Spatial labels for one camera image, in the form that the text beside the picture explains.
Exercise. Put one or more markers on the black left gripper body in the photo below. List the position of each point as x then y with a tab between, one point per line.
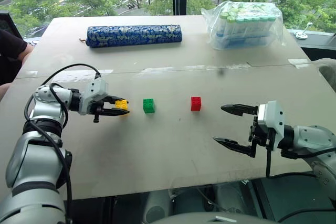
96	110

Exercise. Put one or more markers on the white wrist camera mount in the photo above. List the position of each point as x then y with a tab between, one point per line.
94	93
274	115

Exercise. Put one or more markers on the person's arm in black sleeve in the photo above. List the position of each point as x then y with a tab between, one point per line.
10	51

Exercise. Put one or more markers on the clear tape strip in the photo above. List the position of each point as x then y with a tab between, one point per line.
299	62

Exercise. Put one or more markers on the red toy brick cube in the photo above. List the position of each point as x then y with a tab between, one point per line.
196	104

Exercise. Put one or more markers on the black mesh chair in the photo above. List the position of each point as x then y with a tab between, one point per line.
6	23

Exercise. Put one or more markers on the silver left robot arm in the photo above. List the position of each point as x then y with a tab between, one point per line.
34	161

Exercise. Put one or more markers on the yellow toy brick cube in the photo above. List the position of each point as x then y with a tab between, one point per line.
122	104

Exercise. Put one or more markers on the green toy brick cube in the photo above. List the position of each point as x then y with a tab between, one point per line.
148	106

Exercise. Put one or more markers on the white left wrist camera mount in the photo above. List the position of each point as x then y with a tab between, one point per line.
94	93

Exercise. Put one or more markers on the blue patterned fabric roll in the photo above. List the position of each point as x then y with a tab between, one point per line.
134	36

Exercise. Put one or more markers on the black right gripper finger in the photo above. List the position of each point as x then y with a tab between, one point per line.
240	109
236	146

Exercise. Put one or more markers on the silver robot torso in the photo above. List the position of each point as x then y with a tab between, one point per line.
197	218

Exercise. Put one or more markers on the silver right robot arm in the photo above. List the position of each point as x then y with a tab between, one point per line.
312	136

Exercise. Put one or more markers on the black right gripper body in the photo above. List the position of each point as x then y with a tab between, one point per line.
258	134

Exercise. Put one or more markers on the plastic bag of tubes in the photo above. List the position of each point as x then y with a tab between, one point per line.
244	24

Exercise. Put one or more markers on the grey rounded shape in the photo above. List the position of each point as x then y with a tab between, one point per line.
157	208
231	197

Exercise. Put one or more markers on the small white stand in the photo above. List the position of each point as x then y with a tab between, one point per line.
301	35

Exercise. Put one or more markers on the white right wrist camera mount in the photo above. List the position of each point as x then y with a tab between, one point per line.
274	115

